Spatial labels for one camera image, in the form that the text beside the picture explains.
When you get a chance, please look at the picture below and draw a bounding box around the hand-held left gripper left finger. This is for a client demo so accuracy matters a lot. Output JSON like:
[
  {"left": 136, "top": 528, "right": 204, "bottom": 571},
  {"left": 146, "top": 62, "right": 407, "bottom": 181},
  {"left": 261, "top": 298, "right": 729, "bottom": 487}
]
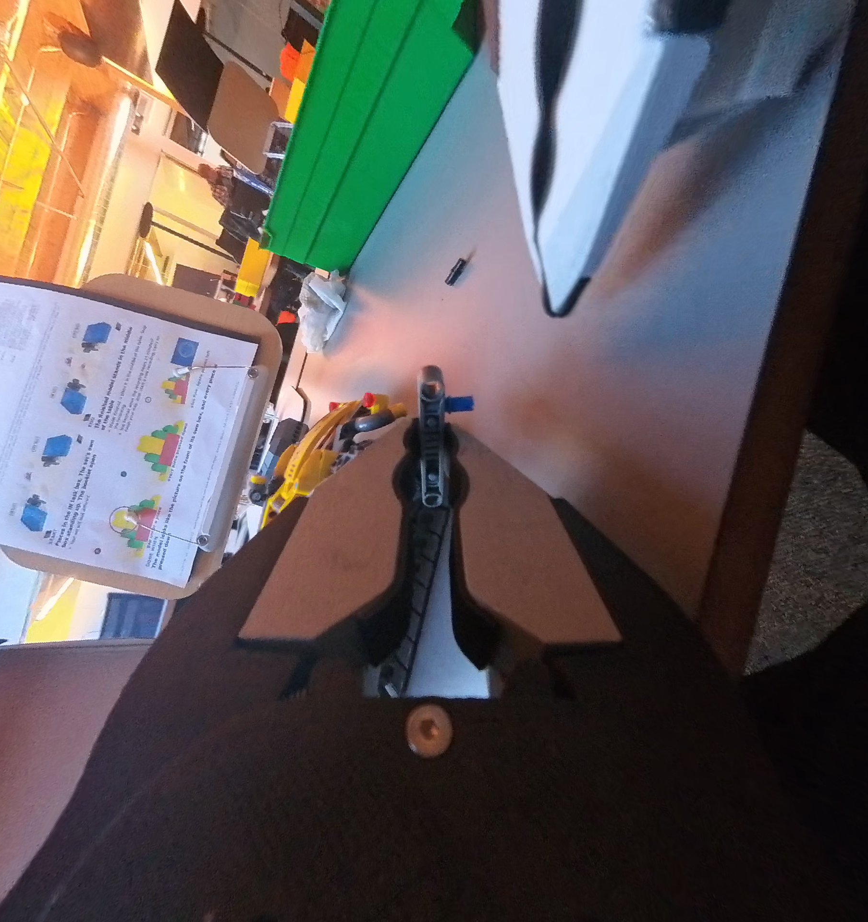
[{"left": 236, "top": 416, "right": 415, "bottom": 667}]

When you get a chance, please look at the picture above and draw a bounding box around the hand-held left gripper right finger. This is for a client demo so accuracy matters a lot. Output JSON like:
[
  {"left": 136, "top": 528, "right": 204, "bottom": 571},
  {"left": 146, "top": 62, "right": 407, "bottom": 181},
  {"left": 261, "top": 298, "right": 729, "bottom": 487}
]
[{"left": 444, "top": 416, "right": 624, "bottom": 669}]

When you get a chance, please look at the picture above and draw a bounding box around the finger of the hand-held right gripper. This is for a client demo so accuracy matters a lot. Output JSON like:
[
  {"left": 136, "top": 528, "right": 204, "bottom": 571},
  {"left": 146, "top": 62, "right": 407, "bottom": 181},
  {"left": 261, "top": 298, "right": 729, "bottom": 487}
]
[
  {"left": 531, "top": 32, "right": 712, "bottom": 319},
  {"left": 495, "top": 0, "right": 573, "bottom": 239}
]

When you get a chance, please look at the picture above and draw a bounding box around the yellow toy tracked robot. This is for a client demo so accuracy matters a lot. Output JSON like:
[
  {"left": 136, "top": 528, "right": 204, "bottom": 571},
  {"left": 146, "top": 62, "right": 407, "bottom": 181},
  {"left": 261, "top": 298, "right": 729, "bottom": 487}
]
[{"left": 250, "top": 392, "right": 409, "bottom": 530}]

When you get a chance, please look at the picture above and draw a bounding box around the dark grey toothed toy rack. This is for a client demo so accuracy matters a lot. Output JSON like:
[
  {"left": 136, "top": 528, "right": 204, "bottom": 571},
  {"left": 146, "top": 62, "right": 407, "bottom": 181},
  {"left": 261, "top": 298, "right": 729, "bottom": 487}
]
[{"left": 379, "top": 364, "right": 476, "bottom": 698}]

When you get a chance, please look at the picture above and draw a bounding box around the grey desk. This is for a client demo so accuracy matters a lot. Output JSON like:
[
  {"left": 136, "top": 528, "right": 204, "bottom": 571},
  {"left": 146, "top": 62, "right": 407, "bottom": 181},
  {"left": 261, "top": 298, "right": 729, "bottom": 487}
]
[{"left": 290, "top": 0, "right": 868, "bottom": 696}]

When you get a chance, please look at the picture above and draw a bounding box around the green plastic bin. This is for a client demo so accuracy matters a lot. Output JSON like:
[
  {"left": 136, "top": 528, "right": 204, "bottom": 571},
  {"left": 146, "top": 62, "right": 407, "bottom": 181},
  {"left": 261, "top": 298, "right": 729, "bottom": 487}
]
[{"left": 261, "top": 0, "right": 481, "bottom": 264}]

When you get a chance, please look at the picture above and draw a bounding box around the printed instruction sheet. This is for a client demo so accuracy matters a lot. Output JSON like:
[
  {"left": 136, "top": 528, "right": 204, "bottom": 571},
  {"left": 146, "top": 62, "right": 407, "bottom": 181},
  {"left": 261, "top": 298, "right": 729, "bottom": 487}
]
[{"left": 0, "top": 277, "right": 260, "bottom": 586}]

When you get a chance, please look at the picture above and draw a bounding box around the white crumpled tissue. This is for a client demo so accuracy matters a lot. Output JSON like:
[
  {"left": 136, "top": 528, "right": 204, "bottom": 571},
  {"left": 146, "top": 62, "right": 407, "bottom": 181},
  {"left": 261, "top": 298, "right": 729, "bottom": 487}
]
[{"left": 300, "top": 270, "right": 348, "bottom": 352}]

